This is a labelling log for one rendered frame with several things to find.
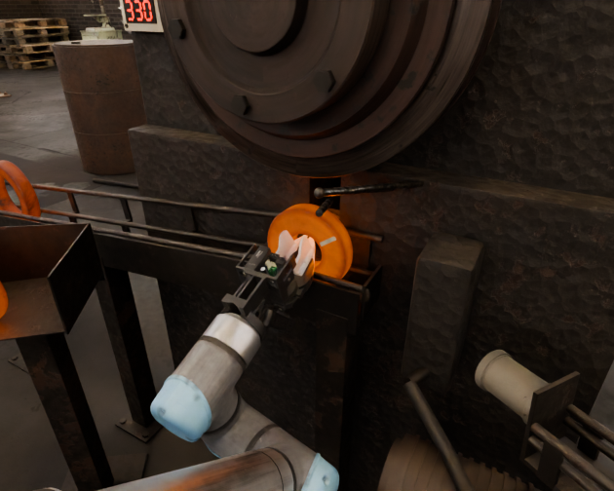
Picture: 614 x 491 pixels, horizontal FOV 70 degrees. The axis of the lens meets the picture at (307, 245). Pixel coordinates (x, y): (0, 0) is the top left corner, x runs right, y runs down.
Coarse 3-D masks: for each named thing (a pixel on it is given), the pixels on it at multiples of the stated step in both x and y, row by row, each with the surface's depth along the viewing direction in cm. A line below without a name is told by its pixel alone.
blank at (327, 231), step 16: (288, 208) 73; (304, 208) 71; (272, 224) 75; (288, 224) 74; (304, 224) 72; (320, 224) 70; (336, 224) 71; (272, 240) 77; (320, 240) 72; (336, 240) 70; (336, 256) 71; (352, 256) 73; (320, 272) 75; (336, 272) 73
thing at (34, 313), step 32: (64, 224) 87; (0, 256) 89; (32, 256) 90; (64, 256) 76; (96, 256) 91; (32, 288) 89; (64, 288) 76; (0, 320) 80; (32, 320) 79; (64, 320) 75; (32, 352) 86; (64, 352) 91; (64, 384) 91; (64, 416) 95; (64, 448) 99; (96, 448) 105; (64, 480) 115; (96, 480) 106; (128, 480) 115
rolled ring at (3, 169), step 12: (0, 168) 111; (12, 168) 112; (0, 180) 118; (12, 180) 110; (24, 180) 112; (0, 192) 120; (24, 192) 111; (0, 204) 120; (12, 204) 122; (24, 204) 112; (36, 204) 114; (12, 216) 119
